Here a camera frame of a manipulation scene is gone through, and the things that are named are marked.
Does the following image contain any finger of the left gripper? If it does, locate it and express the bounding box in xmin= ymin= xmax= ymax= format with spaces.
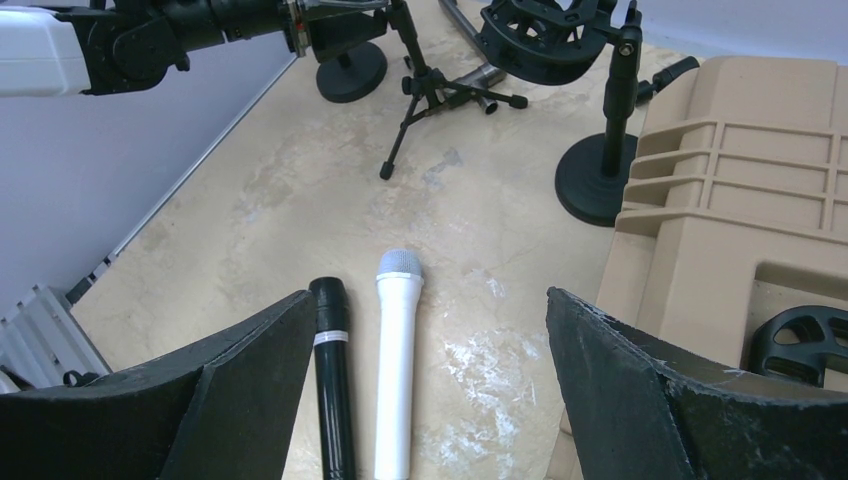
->
xmin=304 ymin=6 xmax=388 ymax=63

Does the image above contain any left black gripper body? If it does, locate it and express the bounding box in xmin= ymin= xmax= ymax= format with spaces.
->
xmin=198 ymin=0 xmax=291 ymax=47

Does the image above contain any grey metal tube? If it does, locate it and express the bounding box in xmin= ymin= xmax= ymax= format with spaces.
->
xmin=438 ymin=0 xmax=509 ymax=117

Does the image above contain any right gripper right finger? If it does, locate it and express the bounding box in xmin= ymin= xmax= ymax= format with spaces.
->
xmin=546 ymin=287 xmax=847 ymax=479

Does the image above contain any tan hard plastic case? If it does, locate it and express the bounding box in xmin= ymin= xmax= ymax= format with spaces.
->
xmin=543 ymin=56 xmax=848 ymax=480

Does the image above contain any white microphone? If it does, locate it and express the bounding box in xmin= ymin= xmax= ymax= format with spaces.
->
xmin=374 ymin=249 xmax=423 ymax=479

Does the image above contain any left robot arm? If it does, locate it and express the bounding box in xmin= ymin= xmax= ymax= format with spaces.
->
xmin=1 ymin=0 xmax=389 ymax=97

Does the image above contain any black round base shock-mount stand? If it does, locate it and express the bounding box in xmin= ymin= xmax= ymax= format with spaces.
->
xmin=477 ymin=0 xmax=643 ymax=227

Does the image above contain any black microphone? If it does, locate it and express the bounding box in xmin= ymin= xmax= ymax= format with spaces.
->
xmin=309 ymin=277 xmax=357 ymax=480

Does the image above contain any black clip microphone stand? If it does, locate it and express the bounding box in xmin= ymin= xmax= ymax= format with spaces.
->
xmin=316 ymin=42 xmax=388 ymax=104

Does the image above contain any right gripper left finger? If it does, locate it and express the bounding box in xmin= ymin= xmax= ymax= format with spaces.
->
xmin=1 ymin=291 xmax=316 ymax=479

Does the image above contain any black tripod microphone stand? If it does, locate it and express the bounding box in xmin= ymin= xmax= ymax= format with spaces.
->
xmin=380 ymin=1 xmax=528 ymax=180

